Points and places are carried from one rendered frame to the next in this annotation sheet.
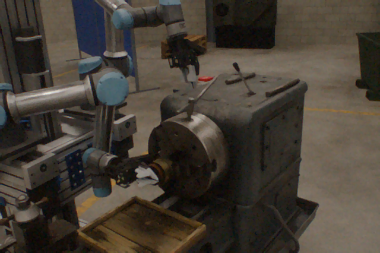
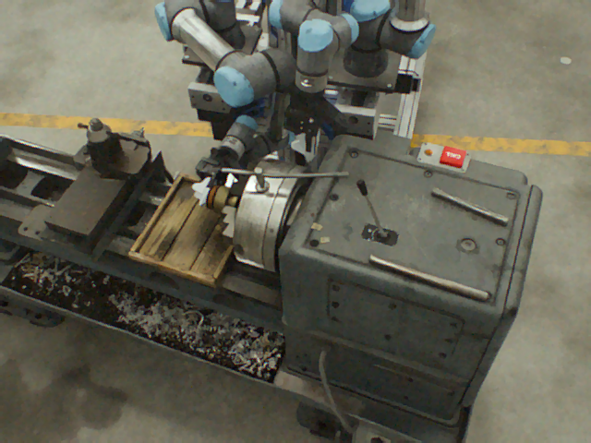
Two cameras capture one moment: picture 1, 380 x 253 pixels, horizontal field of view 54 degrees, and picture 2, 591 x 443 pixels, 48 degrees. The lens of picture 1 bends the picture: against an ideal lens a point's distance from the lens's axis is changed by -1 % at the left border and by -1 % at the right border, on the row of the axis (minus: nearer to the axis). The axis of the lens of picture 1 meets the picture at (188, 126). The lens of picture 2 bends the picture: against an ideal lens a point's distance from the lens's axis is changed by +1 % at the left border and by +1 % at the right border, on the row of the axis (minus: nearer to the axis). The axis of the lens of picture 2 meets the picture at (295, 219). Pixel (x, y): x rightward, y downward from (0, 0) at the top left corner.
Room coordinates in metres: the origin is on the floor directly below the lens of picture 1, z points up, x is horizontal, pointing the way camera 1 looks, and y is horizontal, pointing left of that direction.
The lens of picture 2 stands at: (1.06, -1.11, 2.58)
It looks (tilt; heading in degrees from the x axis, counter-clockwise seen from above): 53 degrees down; 74
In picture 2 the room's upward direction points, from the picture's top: 3 degrees counter-clockwise
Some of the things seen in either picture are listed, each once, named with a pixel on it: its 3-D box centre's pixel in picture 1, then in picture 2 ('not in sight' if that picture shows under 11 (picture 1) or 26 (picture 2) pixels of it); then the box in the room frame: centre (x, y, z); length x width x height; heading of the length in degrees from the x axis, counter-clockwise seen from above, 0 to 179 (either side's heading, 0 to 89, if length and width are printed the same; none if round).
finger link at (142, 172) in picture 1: (144, 174); (201, 189); (1.14, 0.16, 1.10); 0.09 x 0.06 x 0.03; 49
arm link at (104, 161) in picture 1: (110, 163); (230, 149); (1.27, 0.30, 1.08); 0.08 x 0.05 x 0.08; 139
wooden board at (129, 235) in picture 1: (140, 233); (197, 227); (1.10, 0.19, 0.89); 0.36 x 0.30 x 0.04; 51
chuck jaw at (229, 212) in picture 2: (192, 167); (235, 229); (1.20, -0.01, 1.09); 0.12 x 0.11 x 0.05; 51
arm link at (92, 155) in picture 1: (98, 160); (241, 134); (1.32, 0.36, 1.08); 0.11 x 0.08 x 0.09; 49
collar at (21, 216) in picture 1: (25, 210); (98, 130); (0.89, 0.47, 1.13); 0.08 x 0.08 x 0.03
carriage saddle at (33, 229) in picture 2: not in sight; (92, 192); (0.80, 0.44, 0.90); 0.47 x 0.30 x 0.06; 51
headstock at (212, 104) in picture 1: (236, 127); (406, 252); (1.64, -0.23, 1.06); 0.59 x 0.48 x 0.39; 141
